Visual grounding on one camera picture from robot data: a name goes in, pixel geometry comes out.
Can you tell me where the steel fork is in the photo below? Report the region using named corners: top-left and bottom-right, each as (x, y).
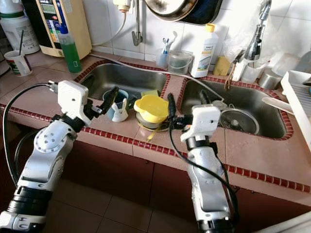
top-left (146, 127), bottom-right (158, 144)

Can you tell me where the dark blue hanging pan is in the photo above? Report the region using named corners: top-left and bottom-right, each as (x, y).
top-left (182, 0), bottom-right (224, 26)

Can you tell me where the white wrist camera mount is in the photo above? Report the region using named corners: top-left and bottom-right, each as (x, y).
top-left (180, 104), bottom-right (221, 142)
top-left (57, 80), bottom-right (91, 126)

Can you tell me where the steel wall tap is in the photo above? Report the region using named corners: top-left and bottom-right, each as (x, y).
top-left (131, 0), bottom-right (144, 47)

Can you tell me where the white printed mug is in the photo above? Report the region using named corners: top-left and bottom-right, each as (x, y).
top-left (4, 50), bottom-right (32, 77)

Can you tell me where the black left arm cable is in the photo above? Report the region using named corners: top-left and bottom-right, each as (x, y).
top-left (2, 83), bottom-right (61, 192)

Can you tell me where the dark metal spoon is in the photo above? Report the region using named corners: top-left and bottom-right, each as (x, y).
top-left (18, 30), bottom-right (27, 55)

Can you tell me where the yellow plastic bowl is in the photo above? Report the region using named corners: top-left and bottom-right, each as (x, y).
top-left (134, 95), bottom-right (171, 124)

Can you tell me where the white toothpaste tube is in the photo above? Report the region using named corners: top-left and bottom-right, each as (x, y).
top-left (168, 31), bottom-right (179, 49)

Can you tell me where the white rabbit figurine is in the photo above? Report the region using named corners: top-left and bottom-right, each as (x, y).
top-left (111, 100), bottom-right (128, 123)

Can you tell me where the small steel cup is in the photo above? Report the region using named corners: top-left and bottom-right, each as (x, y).
top-left (258, 68), bottom-right (282, 90)

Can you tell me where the white inlet hose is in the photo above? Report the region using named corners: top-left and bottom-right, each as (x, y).
top-left (100, 0), bottom-right (134, 47)

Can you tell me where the clear plastic bag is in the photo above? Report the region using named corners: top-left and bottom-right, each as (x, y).
top-left (224, 0), bottom-right (311, 64)

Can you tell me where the clear plastic tub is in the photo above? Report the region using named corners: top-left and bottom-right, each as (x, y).
top-left (270, 51), bottom-right (302, 74)

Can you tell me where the white dish rack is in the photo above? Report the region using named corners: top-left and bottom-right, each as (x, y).
top-left (279, 70), bottom-right (311, 156)

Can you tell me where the white sink plug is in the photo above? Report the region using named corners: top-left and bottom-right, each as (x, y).
top-left (211, 100), bottom-right (229, 110)

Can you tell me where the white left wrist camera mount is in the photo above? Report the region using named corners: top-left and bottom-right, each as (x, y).
top-left (57, 80), bottom-right (91, 126)

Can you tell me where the white detergent bottle yellow cap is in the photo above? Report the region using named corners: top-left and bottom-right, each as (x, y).
top-left (190, 23), bottom-right (219, 78)

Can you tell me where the pale wooden spatula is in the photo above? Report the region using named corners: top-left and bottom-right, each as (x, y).
top-left (261, 97), bottom-right (294, 115)

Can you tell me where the blue mug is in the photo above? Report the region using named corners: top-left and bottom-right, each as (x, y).
top-left (104, 90), bottom-right (129, 115)

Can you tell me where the beige water purifier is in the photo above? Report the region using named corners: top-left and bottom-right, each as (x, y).
top-left (22, 0), bottom-right (92, 59)

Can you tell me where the clear toothbrush cup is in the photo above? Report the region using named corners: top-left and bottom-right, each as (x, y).
top-left (155, 49), bottom-right (170, 68)

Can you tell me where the yellow sponge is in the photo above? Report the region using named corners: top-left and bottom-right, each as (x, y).
top-left (213, 56), bottom-right (231, 77)

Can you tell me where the hanging steel pan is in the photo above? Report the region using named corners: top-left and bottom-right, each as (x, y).
top-left (143, 0), bottom-right (212, 22)

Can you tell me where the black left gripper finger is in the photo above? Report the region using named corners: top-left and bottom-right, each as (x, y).
top-left (101, 86), bottom-right (121, 116)

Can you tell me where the round steel sink strainer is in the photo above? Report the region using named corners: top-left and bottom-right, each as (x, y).
top-left (219, 108), bottom-right (260, 135)

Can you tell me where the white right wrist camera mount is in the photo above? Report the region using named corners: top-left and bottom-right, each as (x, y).
top-left (180, 104), bottom-right (221, 142)

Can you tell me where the large white plastic jug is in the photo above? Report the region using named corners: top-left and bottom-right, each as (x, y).
top-left (0, 0), bottom-right (40, 55)

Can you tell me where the white plastic container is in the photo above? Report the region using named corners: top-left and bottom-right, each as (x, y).
top-left (231, 58), bottom-right (268, 83)

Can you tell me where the green liquid soap bottle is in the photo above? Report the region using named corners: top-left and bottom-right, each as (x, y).
top-left (59, 25), bottom-right (82, 74)

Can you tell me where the clear plastic bucket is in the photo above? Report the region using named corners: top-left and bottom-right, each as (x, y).
top-left (168, 50), bottom-right (193, 75)

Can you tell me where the steel bowl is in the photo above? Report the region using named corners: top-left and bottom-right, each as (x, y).
top-left (135, 114), bottom-right (171, 132)

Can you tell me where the steel sink basin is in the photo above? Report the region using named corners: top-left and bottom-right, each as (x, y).
top-left (180, 80), bottom-right (292, 140)
top-left (80, 63), bottom-right (168, 100)

